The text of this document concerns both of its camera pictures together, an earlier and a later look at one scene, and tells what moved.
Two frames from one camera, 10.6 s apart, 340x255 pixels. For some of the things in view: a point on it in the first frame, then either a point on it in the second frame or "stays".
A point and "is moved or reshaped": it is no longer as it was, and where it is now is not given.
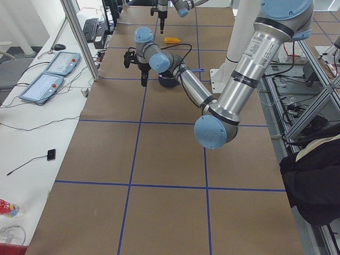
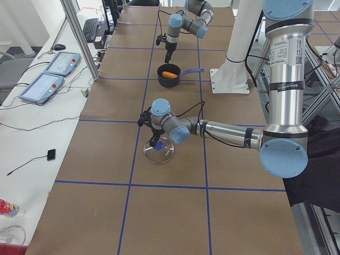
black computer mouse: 59,47 stays
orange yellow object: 171,40 is moved or reshaped
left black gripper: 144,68 → 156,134
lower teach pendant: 42,88 stays
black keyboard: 90,29 stays
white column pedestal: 247,15 stays
